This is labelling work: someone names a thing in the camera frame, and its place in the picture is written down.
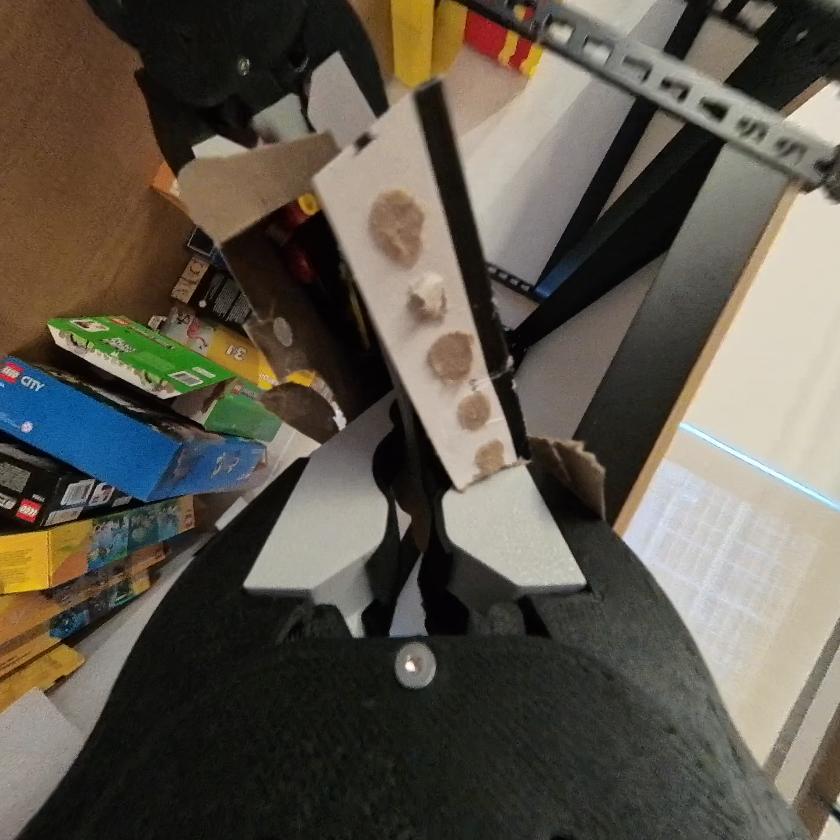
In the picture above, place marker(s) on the black bat logo toy box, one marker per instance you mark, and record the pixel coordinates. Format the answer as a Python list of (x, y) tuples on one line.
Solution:
[(200, 243)]

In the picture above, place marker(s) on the wooden rack shelf board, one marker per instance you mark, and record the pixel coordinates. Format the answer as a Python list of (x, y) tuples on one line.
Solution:
[(689, 328)]

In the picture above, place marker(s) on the yellow flamingo toy box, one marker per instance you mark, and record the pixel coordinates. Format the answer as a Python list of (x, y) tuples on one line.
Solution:
[(236, 354)]

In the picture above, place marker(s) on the small black yellow toy box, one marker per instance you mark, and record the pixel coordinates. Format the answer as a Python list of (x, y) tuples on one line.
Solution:
[(374, 164)]

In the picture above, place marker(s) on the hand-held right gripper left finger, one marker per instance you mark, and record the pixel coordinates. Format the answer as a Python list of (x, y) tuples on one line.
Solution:
[(321, 525)]

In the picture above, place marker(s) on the wooden desk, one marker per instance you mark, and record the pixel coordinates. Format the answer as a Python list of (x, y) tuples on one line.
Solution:
[(79, 197)]

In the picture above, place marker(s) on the orange toy box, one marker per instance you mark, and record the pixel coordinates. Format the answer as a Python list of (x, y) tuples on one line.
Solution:
[(164, 184)]

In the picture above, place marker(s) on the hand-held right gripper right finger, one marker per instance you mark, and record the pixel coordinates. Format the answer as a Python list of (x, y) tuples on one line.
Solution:
[(512, 531)]

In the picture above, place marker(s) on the flat yellow toy box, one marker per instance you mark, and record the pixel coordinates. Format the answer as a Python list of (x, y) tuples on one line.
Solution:
[(33, 676)]

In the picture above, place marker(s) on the light green toy box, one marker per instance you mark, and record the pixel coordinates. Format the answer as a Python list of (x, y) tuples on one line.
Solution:
[(243, 413)]

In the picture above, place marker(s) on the teal yellow toy box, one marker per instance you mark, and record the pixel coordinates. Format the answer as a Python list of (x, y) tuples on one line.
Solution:
[(39, 558)]

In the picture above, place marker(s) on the black toy box white labels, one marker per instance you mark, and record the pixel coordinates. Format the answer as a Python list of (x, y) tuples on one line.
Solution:
[(39, 485)]

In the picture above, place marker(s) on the black metal rack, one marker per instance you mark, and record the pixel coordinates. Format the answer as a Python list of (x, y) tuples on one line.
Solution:
[(663, 72)]

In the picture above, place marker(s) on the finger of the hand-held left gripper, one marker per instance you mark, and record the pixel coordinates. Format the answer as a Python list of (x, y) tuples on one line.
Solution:
[(338, 98), (279, 121)]

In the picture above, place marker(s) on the black toy box yellow logo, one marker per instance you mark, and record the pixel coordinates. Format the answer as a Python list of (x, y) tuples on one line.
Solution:
[(216, 295)]

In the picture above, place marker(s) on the blue toy box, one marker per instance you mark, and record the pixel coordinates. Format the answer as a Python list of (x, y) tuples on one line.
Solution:
[(98, 439)]

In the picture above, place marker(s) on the green toy box white edge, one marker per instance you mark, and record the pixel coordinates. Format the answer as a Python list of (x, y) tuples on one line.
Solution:
[(131, 351)]

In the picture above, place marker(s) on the pile of toy bricks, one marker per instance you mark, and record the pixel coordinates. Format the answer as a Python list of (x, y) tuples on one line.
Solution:
[(298, 256)]

